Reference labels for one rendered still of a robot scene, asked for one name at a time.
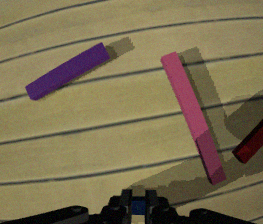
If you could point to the pink rod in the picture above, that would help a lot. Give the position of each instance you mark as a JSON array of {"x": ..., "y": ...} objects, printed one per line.
[{"x": 194, "y": 117}]

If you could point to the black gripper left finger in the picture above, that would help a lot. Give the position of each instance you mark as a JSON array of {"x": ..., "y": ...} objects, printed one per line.
[{"x": 118, "y": 211}]

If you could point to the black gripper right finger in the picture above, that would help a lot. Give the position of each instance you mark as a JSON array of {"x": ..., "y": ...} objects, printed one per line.
[{"x": 168, "y": 215}]

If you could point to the purple rod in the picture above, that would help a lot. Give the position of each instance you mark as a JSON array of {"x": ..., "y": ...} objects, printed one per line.
[{"x": 67, "y": 71}]

